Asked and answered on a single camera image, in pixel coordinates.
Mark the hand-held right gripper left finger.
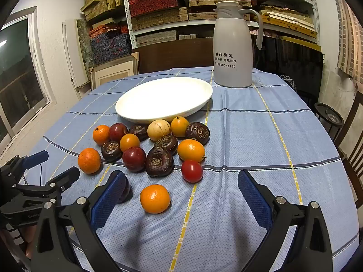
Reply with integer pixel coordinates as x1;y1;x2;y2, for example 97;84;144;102
31;170;128;272

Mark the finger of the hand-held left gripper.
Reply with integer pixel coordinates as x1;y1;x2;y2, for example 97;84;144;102
3;150;49;180
40;166;81;202

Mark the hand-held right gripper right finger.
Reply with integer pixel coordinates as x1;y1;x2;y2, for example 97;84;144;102
238;169;333;272

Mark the orange tangerine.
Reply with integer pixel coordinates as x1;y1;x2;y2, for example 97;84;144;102
140;184;171;214
78;148;102;174
93;125;110;146

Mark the dark red plum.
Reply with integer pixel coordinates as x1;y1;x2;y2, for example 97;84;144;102
122;147;147;173
109;123;129;142

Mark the dark brown water chestnut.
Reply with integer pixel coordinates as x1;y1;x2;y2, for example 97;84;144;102
154;135;179;156
145;148;174;178
128;124;149;141
185;122;211;145
101;141;123;163

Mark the smooth orange kumquat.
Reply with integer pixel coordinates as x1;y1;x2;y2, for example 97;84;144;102
177;139;206;163
170;116;189;138
119;133;140;152

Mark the red cherry tomato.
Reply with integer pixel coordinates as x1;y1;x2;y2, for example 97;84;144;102
181;159;204;184

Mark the pale yellow round melon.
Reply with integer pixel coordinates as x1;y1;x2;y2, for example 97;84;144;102
147;119;171;141

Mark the white oval plate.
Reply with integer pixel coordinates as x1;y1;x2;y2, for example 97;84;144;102
115;77;213;123

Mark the blue checked tablecloth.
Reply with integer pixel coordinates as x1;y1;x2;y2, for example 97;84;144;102
17;66;359;272

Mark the white framed window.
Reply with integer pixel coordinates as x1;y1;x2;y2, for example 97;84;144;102
0;7;57;148

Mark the white leaning board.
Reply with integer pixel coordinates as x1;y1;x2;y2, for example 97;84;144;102
62;20;91;91

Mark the black round stand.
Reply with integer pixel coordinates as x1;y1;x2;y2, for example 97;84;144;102
313;102;345;136

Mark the beige cabinet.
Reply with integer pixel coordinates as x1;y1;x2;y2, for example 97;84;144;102
89;52;140;90

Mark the marbled stone panel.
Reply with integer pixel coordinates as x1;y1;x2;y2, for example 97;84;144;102
76;19;94;68

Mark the blue red patterned box stack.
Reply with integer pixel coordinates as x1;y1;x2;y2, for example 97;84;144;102
89;24;132;61

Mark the brown wooden chair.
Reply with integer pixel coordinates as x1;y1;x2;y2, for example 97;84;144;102
332;91;363;202

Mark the brown wooden board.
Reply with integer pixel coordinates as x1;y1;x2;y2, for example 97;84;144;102
132;37;216;74

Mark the grey thermos jug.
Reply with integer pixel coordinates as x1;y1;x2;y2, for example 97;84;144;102
213;1;264;88

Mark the white metal shelf rack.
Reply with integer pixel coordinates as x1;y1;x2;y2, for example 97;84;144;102
121;0;321;51

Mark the stack of yellow wooden frames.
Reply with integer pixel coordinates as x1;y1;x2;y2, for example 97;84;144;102
254;4;318;44

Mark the brick patterned curtain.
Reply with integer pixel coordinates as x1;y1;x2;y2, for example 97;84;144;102
333;0;363;80

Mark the thin wire coil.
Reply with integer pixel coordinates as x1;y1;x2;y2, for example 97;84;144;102
279;74;298;91

